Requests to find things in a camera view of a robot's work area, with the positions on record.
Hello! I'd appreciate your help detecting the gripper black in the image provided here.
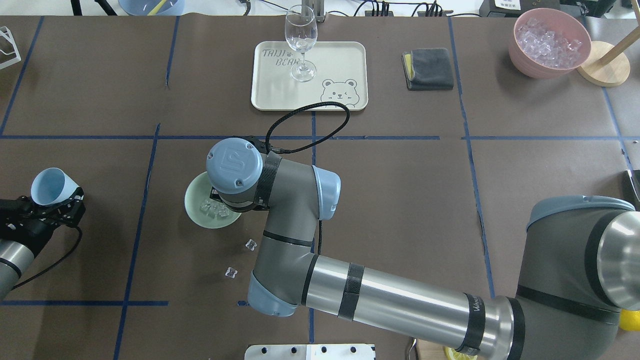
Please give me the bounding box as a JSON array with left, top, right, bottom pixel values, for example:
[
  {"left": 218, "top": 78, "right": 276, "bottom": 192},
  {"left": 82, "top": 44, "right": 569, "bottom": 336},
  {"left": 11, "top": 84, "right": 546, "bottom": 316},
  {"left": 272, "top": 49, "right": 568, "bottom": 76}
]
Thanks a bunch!
[
  {"left": 0, "top": 193, "right": 86, "bottom": 251},
  {"left": 209, "top": 187, "right": 270, "bottom": 213}
]

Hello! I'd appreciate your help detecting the light blue plastic cup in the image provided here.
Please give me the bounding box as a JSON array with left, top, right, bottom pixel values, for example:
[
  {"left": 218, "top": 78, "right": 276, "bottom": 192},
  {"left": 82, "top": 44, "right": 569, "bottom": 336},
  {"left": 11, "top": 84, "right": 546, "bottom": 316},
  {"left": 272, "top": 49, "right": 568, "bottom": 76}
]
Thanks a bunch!
[{"left": 30, "top": 167, "right": 84, "bottom": 207}]

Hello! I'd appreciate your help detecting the green ceramic bowl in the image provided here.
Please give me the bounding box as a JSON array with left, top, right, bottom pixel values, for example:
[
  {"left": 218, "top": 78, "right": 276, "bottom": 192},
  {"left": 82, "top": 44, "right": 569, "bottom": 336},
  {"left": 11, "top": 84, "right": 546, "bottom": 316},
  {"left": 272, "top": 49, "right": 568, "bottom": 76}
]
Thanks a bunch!
[{"left": 183, "top": 172, "right": 241, "bottom": 229}]

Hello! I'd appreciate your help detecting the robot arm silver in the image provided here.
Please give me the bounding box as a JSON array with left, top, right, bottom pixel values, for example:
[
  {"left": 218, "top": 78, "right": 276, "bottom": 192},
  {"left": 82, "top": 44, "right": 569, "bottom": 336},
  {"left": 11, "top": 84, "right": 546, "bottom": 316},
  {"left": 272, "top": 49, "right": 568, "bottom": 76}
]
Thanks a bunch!
[
  {"left": 209, "top": 136, "right": 627, "bottom": 360},
  {"left": 0, "top": 187, "right": 86, "bottom": 299}
]

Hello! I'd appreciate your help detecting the spilled ice cube upper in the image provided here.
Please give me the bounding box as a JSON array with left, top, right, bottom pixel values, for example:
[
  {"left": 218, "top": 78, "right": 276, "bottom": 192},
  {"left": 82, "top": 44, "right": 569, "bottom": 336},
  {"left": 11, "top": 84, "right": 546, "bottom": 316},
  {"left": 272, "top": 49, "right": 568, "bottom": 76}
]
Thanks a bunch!
[{"left": 245, "top": 238, "right": 258, "bottom": 252}]

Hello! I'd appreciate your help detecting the spilled ice cube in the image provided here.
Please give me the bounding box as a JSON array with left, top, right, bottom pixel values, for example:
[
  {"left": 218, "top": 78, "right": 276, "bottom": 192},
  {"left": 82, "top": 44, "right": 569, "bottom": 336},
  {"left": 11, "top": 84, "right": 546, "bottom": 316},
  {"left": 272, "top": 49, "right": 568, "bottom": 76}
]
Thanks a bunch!
[
  {"left": 224, "top": 266, "right": 238, "bottom": 279},
  {"left": 245, "top": 238, "right": 258, "bottom": 252}
]

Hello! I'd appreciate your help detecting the spilled ice cube lower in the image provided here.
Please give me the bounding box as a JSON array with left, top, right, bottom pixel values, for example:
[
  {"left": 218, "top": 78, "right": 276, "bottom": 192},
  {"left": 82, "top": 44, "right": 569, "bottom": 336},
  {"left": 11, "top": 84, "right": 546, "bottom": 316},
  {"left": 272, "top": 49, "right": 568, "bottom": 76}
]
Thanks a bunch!
[{"left": 224, "top": 266, "right": 238, "bottom": 279}]

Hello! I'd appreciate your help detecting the blue bowl with fork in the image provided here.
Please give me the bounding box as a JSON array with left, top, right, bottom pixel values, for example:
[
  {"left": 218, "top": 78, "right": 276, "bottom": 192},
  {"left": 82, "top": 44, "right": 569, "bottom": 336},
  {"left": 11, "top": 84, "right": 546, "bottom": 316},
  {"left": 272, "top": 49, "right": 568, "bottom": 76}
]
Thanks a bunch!
[{"left": 118, "top": 0, "right": 186, "bottom": 16}]

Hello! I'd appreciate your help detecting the pink bowl of ice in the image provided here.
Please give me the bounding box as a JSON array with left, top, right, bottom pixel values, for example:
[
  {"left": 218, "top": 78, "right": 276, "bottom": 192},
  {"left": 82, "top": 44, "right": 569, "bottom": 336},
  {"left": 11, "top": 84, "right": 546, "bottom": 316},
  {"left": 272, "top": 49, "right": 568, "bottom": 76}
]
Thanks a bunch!
[{"left": 509, "top": 7, "right": 592, "bottom": 79}]

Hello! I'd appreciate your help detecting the cream bear tray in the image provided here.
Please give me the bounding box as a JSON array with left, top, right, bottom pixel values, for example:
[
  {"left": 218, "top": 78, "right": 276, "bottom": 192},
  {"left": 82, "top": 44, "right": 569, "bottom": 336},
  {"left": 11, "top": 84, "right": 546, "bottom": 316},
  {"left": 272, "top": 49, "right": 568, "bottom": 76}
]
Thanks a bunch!
[{"left": 250, "top": 41, "right": 369, "bottom": 112}]

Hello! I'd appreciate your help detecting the clear wine glass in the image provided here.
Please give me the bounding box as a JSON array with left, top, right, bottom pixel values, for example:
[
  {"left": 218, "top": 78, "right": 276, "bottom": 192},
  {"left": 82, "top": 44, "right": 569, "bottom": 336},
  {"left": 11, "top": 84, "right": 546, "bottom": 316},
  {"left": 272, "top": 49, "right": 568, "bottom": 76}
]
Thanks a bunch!
[{"left": 285, "top": 4, "right": 318, "bottom": 83}]

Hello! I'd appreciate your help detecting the half lemon slice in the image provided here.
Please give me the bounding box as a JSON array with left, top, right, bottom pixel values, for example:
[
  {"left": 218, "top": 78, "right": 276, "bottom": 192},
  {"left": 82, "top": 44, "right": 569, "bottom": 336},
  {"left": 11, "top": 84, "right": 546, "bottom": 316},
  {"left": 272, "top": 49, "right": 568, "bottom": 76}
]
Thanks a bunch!
[{"left": 443, "top": 346, "right": 478, "bottom": 360}]

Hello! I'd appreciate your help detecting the wooden stand with carton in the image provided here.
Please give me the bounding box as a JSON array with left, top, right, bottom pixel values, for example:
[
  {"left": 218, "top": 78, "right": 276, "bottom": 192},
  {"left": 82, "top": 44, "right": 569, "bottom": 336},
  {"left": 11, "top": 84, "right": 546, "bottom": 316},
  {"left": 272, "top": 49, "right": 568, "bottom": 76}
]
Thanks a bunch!
[{"left": 577, "top": 26, "right": 640, "bottom": 87}]

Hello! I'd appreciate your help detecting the yellow lemon small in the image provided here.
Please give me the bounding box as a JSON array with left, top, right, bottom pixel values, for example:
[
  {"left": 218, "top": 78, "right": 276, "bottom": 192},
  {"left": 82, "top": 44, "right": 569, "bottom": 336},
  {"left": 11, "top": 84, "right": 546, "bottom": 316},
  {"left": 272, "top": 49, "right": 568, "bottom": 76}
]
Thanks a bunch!
[{"left": 619, "top": 309, "right": 640, "bottom": 332}]

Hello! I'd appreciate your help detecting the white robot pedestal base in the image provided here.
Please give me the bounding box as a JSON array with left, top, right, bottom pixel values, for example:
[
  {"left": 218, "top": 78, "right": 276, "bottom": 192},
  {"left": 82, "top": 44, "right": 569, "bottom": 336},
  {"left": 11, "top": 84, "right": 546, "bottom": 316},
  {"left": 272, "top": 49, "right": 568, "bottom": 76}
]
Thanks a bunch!
[{"left": 244, "top": 342, "right": 377, "bottom": 360}]

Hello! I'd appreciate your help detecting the white wire cup rack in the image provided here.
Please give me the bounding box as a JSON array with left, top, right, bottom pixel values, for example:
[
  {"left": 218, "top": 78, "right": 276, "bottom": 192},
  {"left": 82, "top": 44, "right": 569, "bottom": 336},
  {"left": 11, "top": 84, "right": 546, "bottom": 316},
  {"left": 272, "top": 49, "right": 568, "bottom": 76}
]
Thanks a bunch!
[{"left": 0, "top": 26, "right": 22, "bottom": 69}]

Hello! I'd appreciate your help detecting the black camera tripod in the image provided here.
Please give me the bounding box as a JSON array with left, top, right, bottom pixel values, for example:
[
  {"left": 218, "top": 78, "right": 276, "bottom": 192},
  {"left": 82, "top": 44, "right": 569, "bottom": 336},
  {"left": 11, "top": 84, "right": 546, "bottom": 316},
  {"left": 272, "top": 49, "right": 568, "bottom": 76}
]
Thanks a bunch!
[{"left": 70, "top": 0, "right": 118, "bottom": 16}]

